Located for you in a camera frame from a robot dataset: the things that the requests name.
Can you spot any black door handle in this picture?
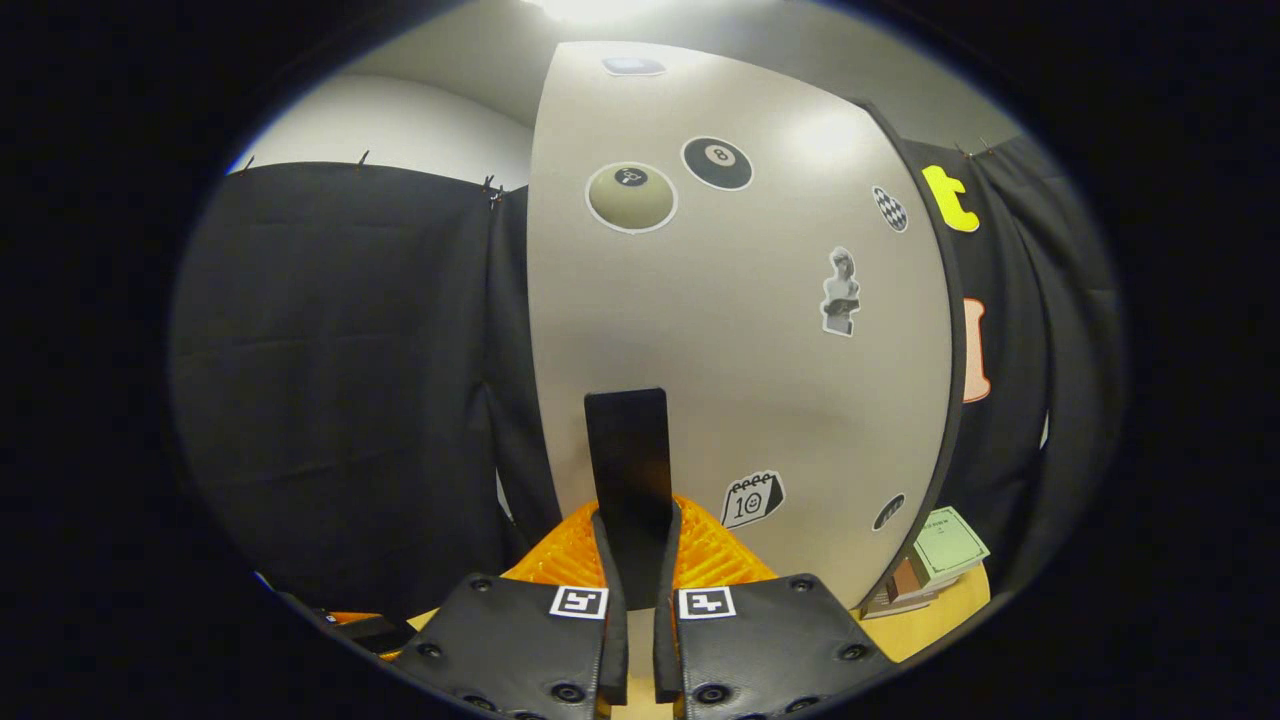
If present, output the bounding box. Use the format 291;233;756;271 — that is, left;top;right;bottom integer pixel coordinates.
583;387;677;612

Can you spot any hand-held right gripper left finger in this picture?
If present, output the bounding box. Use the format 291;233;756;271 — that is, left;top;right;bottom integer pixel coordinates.
390;498;631;720

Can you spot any green book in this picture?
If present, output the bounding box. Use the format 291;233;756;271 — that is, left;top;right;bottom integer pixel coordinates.
911;505;992;590

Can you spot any black backdrop cloth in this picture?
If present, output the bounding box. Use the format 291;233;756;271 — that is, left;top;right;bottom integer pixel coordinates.
170;135;1127;617

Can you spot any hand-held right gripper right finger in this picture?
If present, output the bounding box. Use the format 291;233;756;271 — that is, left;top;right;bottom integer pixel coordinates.
653;495;897;720

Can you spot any tan book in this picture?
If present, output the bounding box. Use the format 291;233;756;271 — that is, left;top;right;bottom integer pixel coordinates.
884;555;942;602

